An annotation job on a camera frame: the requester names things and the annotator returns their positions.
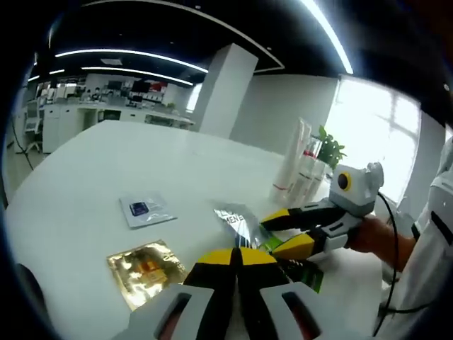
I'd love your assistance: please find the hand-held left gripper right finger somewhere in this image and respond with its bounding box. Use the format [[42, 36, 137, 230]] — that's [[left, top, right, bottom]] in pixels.
[[239, 246, 358, 340]]

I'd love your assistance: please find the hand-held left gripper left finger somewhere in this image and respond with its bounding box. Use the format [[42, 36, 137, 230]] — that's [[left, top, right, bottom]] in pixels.
[[109, 247, 241, 340]]

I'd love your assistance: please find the white skincare tube red label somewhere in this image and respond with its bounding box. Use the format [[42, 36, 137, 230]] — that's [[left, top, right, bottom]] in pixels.
[[293, 155, 328, 205], [270, 118, 312, 203]]

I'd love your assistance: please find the gold foil skincare sachet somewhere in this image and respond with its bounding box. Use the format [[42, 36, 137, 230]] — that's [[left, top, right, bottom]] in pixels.
[[106, 239, 187, 312]]

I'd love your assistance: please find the clear skincare bottle red cap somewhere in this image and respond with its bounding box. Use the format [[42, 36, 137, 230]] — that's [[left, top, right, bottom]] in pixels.
[[302, 136, 321, 160]]

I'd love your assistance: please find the green black skincare product packet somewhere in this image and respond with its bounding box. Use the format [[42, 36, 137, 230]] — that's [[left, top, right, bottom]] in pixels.
[[212, 202, 325, 293]]

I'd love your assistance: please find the small clear skincare sachet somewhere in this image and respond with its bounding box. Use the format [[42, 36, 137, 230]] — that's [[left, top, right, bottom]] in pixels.
[[119, 192, 178, 230]]

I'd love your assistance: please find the person's right hand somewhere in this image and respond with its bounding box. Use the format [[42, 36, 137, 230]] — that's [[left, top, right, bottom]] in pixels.
[[348, 215, 397, 254]]

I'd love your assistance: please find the potted green plant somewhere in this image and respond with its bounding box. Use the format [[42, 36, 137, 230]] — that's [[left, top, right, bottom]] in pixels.
[[316, 124, 348, 181]]

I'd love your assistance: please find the window with blinds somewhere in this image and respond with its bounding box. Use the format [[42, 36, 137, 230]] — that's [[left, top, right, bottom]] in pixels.
[[325, 76, 425, 213]]

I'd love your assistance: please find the person's white garment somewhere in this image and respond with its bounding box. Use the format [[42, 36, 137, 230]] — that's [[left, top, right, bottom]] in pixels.
[[374, 123, 453, 337]]

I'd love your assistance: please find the wide bright ceiling light strip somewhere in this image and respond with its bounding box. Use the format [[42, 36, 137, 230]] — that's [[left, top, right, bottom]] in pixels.
[[306, 0, 355, 75]]

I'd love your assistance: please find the long ceiling light strip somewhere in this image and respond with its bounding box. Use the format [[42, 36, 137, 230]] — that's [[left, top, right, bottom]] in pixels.
[[81, 65, 195, 86], [55, 48, 210, 74]]

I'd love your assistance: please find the long white lab counter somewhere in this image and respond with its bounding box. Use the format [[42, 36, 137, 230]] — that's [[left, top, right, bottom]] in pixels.
[[24, 101, 196, 154]]

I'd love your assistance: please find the white office chair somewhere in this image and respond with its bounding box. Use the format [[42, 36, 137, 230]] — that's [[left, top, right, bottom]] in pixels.
[[24, 106, 42, 153]]

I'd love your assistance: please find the black cable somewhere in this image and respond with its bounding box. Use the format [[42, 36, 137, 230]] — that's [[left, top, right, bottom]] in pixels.
[[374, 191, 440, 336]]

